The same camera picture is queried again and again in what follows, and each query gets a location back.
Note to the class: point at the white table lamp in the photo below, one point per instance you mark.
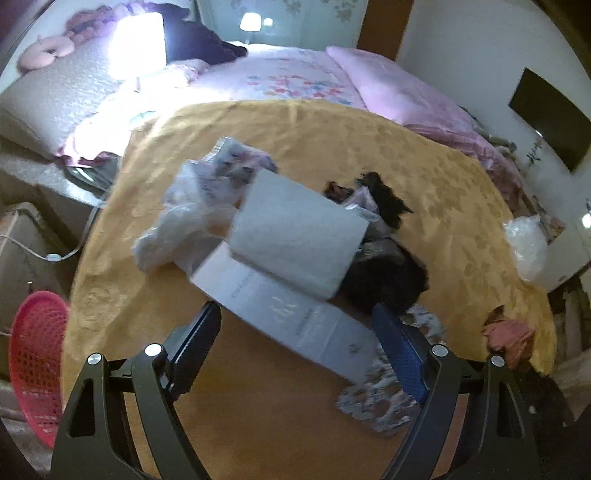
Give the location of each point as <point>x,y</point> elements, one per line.
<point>138,46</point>

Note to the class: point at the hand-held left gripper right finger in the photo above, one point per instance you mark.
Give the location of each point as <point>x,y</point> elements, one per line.
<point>401,353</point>

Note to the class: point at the beige stuffed toy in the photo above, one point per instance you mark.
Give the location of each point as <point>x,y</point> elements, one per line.
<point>498,142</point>

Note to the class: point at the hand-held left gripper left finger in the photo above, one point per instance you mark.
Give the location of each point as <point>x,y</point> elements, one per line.
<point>194,350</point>

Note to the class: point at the floral bedsheet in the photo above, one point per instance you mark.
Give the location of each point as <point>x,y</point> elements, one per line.
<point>286,78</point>

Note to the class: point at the brown wooden door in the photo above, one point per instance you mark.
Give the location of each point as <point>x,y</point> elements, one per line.
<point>378,34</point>

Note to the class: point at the black wall television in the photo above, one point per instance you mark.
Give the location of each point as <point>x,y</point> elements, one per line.
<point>549,120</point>

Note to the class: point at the dark plush toy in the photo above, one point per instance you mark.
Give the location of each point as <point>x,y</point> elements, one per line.
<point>198,41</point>

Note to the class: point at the floral printed packet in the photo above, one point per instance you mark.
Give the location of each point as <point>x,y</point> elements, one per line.
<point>369,406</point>

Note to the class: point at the yellow patterned blanket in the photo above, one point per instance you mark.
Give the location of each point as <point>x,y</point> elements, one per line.
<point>300,138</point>

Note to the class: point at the pink quilt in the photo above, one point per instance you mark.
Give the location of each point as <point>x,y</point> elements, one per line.
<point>392,87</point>

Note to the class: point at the pink crumpled cloth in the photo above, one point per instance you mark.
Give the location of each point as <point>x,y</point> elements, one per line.
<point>505,337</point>

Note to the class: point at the white cardboard box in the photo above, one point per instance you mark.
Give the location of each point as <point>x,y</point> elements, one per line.
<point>314,323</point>

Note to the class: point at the black bag with pink scraps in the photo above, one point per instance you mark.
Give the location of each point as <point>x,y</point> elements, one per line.
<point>388,203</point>

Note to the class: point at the red plastic basket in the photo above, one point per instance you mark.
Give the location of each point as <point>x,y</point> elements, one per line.
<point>37,350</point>

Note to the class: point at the small clear plastic bag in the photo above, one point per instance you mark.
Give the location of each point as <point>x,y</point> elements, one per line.
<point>524,244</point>

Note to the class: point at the flower patterned wardrobe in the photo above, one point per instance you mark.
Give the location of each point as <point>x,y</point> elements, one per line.
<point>300,23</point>

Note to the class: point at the large black plastic bag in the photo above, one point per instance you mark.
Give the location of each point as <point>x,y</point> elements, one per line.
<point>383,277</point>

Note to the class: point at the printed plastic packet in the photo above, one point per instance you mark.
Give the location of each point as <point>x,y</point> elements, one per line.
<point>231,154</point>

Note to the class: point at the pink braided cushion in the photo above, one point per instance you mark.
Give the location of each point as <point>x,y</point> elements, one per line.
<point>92,23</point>

